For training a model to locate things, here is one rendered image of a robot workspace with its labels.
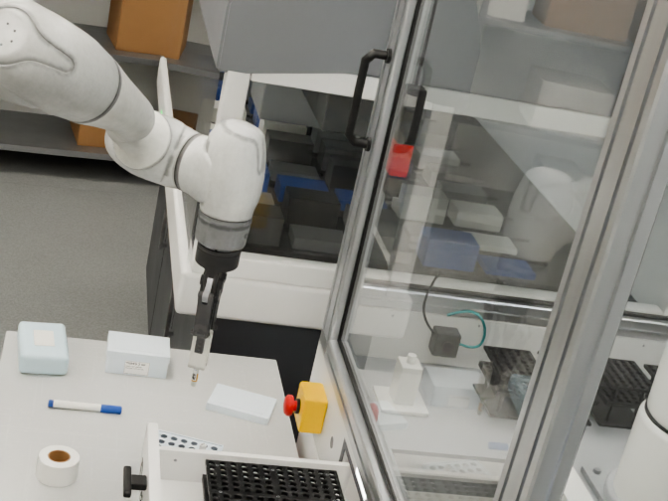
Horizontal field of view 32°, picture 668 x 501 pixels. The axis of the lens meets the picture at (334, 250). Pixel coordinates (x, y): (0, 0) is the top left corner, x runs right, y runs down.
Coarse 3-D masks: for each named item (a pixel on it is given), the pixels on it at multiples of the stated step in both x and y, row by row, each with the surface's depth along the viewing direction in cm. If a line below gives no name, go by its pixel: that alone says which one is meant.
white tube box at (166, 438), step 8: (160, 432) 216; (168, 432) 216; (160, 440) 214; (168, 440) 214; (176, 440) 215; (184, 440) 216; (192, 440) 216; (200, 440) 216; (208, 448) 214; (216, 448) 216
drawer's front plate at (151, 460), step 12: (156, 432) 191; (144, 444) 193; (156, 444) 188; (144, 456) 191; (156, 456) 185; (144, 468) 188; (156, 468) 182; (156, 480) 179; (144, 492) 183; (156, 492) 176
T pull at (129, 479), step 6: (126, 468) 183; (126, 474) 182; (132, 474) 182; (126, 480) 180; (132, 480) 181; (138, 480) 181; (144, 480) 181; (126, 486) 179; (132, 486) 180; (138, 486) 180; (144, 486) 180; (126, 492) 178
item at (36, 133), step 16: (96, 32) 551; (112, 48) 530; (144, 64) 527; (0, 112) 562; (16, 112) 567; (0, 128) 541; (16, 128) 546; (32, 128) 550; (48, 128) 555; (64, 128) 560; (0, 144) 524; (16, 144) 526; (32, 144) 531; (48, 144) 535; (64, 144) 540; (112, 160) 542
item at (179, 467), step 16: (160, 448) 193; (176, 448) 194; (192, 448) 195; (160, 464) 194; (176, 464) 195; (192, 464) 195; (272, 464) 198; (288, 464) 198; (304, 464) 199; (320, 464) 199; (336, 464) 200; (176, 480) 196; (192, 480) 196; (352, 480) 199; (176, 496) 192; (192, 496) 193; (352, 496) 198
